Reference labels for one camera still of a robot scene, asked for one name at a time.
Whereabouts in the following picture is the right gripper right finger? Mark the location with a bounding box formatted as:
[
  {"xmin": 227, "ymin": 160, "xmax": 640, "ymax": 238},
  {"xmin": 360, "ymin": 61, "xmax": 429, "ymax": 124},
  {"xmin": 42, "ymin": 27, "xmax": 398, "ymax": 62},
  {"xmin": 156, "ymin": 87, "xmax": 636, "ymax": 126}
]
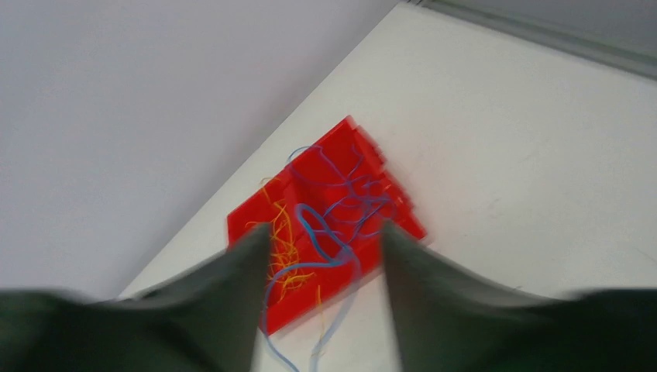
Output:
[{"xmin": 380, "ymin": 222, "xmax": 656, "ymax": 371}]

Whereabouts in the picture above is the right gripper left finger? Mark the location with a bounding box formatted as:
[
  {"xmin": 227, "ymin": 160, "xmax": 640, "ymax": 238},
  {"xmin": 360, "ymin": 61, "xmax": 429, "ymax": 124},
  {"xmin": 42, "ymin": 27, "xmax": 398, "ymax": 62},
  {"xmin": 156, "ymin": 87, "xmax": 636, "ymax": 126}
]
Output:
[{"xmin": 1, "ymin": 224, "xmax": 271, "ymax": 371}]

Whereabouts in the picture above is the red double plastic bin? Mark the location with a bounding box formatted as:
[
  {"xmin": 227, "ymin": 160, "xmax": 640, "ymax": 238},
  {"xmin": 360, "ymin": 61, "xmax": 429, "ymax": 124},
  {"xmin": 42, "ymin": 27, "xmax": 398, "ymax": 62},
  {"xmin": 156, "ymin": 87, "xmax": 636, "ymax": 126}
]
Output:
[{"xmin": 227, "ymin": 117, "xmax": 427, "ymax": 335}]

